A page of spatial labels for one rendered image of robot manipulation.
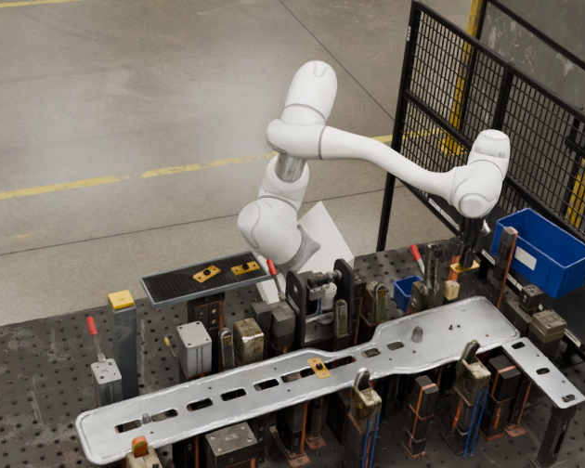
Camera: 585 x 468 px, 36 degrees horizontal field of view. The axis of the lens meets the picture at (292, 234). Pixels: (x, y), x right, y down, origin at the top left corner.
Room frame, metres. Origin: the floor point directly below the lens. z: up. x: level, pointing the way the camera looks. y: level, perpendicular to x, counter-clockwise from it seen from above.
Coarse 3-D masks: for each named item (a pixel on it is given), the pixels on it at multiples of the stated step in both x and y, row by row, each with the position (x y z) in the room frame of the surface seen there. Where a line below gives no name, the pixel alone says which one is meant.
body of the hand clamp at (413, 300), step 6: (414, 282) 2.27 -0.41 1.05; (420, 282) 2.27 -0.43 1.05; (414, 288) 2.26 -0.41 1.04; (414, 294) 2.25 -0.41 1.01; (420, 294) 2.23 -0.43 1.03; (426, 294) 2.23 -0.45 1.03; (432, 294) 2.24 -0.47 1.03; (414, 300) 2.25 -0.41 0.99; (420, 300) 2.22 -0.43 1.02; (426, 300) 2.23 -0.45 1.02; (432, 300) 2.24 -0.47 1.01; (414, 306) 2.24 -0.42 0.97; (420, 306) 2.22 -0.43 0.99; (426, 306) 2.23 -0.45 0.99; (432, 306) 2.24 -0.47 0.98; (414, 312) 2.24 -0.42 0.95
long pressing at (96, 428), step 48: (384, 336) 2.06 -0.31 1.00; (432, 336) 2.07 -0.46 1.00; (480, 336) 2.09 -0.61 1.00; (192, 384) 1.79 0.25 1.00; (240, 384) 1.81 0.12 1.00; (288, 384) 1.82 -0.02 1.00; (336, 384) 1.83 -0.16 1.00; (96, 432) 1.59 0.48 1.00; (144, 432) 1.61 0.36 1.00; (192, 432) 1.62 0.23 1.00
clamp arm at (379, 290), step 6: (378, 288) 2.16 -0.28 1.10; (384, 288) 2.17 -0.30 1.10; (378, 294) 2.16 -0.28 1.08; (384, 294) 2.16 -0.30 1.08; (378, 300) 2.16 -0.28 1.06; (384, 300) 2.17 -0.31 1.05; (378, 306) 2.15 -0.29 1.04; (384, 306) 2.16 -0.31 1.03; (378, 312) 2.15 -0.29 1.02; (384, 312) 2.16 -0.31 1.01; (378, 318) 2.14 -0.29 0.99; (384, 318) 2.15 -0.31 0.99
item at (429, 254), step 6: (426, 246) 2.26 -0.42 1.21; (432, 246) 2.26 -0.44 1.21; (438, 246) 2.26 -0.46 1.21; (426, 252) 2.25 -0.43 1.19; (432, 252) 2.24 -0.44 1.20; (438, 252) 2.22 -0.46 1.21; (426, 258) 2.25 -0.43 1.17; (432, 258) 2.25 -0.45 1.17; (426, 264) 2.24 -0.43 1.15; (432, 264) 2.25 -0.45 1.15; (426, 270) 2.24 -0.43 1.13; (432, 270) 2.25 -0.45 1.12; (426, 276) 2.23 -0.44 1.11; (432, 276) 2.25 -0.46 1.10; (426, 282) 2.23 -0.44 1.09; (432, 282) 2.25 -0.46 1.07
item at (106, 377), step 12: (108, 360) 1.80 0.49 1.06; (96, 372) 1.75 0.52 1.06; (108, 372) 1.76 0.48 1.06; (96, 384) 1.74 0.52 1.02; (108, 384) 1.72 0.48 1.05; (120, 384) 1.74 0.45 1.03; (96, 396) 1.75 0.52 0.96; (108, 396) 1.72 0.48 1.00; (120, 396) 1.74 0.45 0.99; (120, 432) 1.74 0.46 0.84
